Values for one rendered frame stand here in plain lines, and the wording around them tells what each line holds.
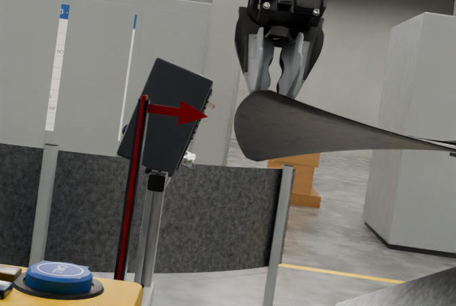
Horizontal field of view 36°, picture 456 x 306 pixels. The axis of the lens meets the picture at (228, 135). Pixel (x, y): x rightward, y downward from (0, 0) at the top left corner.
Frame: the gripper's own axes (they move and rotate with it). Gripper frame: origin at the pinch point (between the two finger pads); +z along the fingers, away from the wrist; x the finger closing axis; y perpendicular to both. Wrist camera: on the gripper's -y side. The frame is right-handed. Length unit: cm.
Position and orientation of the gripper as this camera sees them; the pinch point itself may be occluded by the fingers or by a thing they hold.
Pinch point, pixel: (270, 112)
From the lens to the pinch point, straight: 70.4
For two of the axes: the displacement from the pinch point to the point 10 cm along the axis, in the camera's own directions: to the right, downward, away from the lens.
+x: 9.9, 1.3, 0.3
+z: -1.2, 9.6, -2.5
